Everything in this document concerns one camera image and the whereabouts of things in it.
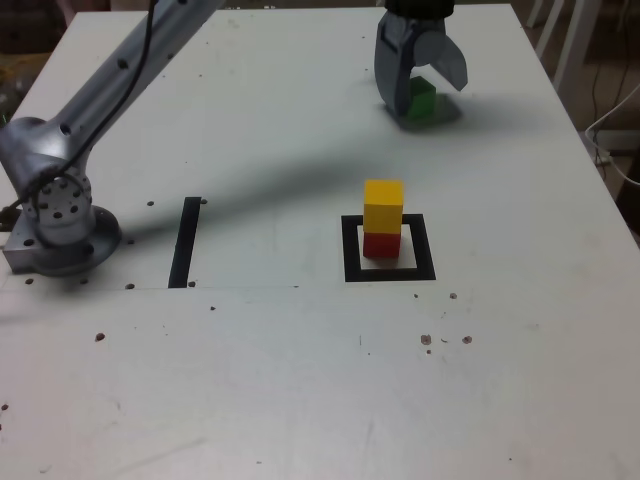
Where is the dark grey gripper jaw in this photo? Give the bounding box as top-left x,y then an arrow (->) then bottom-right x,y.
373,12 -> 447,122

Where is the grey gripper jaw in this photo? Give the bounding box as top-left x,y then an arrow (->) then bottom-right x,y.
411,20 -> 470,93

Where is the green cube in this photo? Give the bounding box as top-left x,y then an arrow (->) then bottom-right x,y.
403,75 -> 437,122

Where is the yellow cube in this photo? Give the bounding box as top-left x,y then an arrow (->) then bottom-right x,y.
363,179 -> 405,235

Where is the red cube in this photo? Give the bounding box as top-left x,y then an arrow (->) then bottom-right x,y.
362,230 -> 402,260

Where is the black tape square outline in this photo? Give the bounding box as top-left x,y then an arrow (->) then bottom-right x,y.
340,213 -> 437,284

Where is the black tape strip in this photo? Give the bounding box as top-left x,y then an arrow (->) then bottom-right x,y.
167,196 -> 201,290

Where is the white furniture frame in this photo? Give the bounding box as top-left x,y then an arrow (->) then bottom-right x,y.
524,0 -> 602,92

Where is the white cable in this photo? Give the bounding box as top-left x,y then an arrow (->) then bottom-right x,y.
584,82 -> 640,189

